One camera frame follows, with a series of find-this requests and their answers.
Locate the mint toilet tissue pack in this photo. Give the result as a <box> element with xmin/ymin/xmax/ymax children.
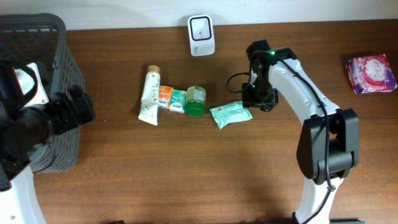
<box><xmin>210</xmin><ymin>101</ymin><xmax>252</xmax><ymax>129</ymax></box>

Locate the green lid jar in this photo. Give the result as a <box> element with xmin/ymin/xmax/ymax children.
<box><xmin>184</xmin><ymin>86</ymin><xmax>206</xmax><ymax>116</ymax></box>

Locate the white bamboo print tube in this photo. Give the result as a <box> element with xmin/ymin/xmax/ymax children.
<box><xmin>138</xmin><ymin>65</ymin><xmax>160</xmax><ymax>126</ymax></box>

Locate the teal tissue packet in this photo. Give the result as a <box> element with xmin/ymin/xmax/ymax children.
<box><xmin>169</xmin><ymin>90</ymin><xmax>187</xmax><ymax>113</ymax></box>

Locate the orange tissue packet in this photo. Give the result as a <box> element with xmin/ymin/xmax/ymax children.
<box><xmin>158</xmin><ymin>85</ymin><xmax>174</xmax><ymax>108</ymax></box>

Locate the red purple snack bag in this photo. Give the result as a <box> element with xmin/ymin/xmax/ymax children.
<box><xmin>346</xmin><ymin>54</ymin><xmax>397</xmax><ymax>95</ymax></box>

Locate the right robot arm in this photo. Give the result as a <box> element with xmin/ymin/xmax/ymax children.
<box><xmin>242</xmin><ymin>40</ymin><xmax>359</xmax><ymax>223</ymax></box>

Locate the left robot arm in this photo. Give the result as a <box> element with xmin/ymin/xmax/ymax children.
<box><xmin>1</xmin><ymin>60</ymin><xmax>96</xmax><ymax>223</ymax></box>

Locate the dark grey plastic basket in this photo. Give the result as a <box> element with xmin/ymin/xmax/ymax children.
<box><xmin>0</xmin><ymin>12</ymin><xmax>86</xmax><ymax>174</ymax></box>

